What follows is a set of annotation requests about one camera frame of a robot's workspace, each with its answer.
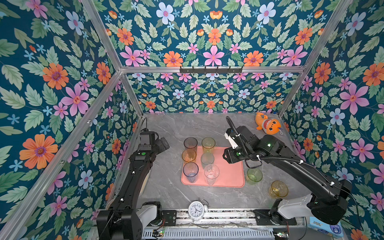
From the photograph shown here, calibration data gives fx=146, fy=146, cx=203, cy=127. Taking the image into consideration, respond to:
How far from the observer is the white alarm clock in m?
0.73

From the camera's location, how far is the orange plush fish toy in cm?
103

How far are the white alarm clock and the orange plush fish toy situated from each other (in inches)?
25.6
